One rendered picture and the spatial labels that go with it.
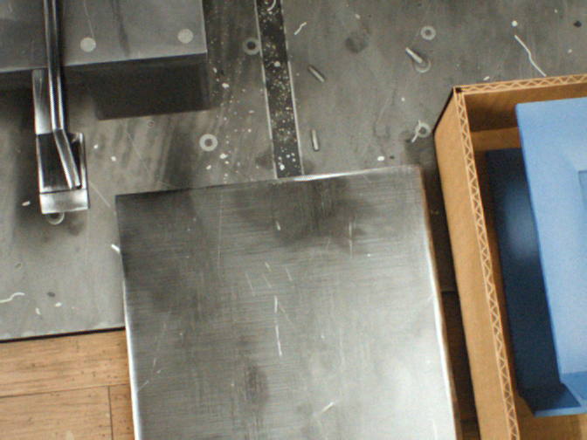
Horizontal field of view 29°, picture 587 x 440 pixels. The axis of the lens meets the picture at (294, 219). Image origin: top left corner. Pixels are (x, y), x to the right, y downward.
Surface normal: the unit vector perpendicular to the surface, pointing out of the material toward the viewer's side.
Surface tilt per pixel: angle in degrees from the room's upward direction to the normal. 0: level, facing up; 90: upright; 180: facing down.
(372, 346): 0
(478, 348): 90
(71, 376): 0
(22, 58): 0
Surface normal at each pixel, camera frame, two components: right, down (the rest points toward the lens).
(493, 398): -0.99, 0.11
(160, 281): 0.04, -0.25
